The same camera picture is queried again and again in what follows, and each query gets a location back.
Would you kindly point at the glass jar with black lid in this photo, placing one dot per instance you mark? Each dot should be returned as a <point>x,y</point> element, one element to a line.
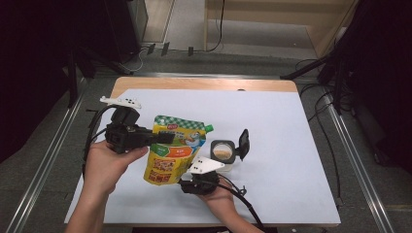
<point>223,151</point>

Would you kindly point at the wooden table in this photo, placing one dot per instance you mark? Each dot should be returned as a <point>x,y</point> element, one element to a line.
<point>207,83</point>

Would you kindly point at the person's right hand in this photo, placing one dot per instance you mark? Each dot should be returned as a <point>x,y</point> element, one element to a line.
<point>222,204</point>

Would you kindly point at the dark curtain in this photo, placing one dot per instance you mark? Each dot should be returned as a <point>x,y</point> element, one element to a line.
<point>385,81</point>
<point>35,71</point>

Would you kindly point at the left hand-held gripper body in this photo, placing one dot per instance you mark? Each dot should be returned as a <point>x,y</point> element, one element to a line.
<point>124,137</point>

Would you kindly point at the yellow spout pouch green cap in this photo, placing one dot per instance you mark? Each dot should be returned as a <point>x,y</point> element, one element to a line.
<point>171,161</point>

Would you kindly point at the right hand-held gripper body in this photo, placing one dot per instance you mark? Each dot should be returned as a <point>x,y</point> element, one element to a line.
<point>205,183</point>

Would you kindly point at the black metal stand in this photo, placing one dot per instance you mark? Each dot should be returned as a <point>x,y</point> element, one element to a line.
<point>72,81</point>
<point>338,87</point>

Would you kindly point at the light wooden cabinet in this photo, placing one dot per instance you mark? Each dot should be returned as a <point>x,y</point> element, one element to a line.
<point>278,14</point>

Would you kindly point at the metal floor rail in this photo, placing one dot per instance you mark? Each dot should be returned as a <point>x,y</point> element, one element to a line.
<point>356,168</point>
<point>48,155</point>

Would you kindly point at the person's left hand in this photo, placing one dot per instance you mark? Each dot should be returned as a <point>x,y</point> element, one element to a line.
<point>103,171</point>

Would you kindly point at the white paper sheet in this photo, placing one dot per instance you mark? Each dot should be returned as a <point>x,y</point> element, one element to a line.
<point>275,168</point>

